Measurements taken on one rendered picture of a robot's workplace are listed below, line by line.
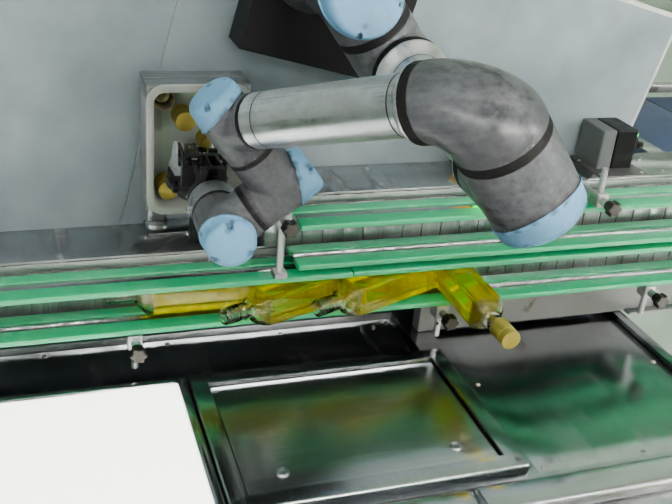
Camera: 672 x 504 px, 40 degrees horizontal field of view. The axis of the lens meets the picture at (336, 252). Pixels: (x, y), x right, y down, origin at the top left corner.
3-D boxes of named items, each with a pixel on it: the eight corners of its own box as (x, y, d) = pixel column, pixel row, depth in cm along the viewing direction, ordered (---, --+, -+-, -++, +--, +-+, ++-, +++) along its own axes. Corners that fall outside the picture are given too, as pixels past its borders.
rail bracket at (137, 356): (117, 343, 161) (126, 387, 150) (116, 309, 158) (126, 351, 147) (140, 341, 163) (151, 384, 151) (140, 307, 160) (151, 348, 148)
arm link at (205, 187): (240, 234, 141) (186, 236, 138) (233, 221, 145) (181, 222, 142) (243, 189, 138) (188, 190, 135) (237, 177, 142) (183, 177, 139)
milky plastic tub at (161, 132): (140, 195, 164) (147, 216, 156) (138, 70, 154) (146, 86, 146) (237, 190, 169) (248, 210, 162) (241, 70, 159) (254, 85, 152)
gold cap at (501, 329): (488, 337, 155) (500, 351, 152) (490, 318, 154) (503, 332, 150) (507, 334, 157) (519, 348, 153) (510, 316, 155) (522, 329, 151)
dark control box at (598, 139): (573, 154, 190) (596, 169, 183) (581, 117, 186) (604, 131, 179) (607, 153, 192) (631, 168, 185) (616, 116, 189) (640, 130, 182)
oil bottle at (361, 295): (414, 276, 175) (326, 308, 162) (418, 250, 172) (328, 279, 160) (436, 289, 171) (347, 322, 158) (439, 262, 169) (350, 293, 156)
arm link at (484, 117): (485, 89, 90) (165, 124, 123) (527, 169, 97) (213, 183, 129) (526, 13, 96) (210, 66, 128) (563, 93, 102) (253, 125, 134)
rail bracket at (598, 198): (565, 189, 177) (604, 218, 166) (572, 152, 174) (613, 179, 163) (583, 188, 179) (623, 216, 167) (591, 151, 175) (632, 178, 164)
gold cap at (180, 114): (170, 103, 156) (175, 112, 153) (191, 103, 157) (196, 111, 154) (170, 123, 158) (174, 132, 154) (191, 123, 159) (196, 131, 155)
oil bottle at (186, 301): (254, 290, 165) (131, 301, 158) (256, 262, 163) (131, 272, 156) (262, 306, 160) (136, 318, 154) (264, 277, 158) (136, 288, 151)
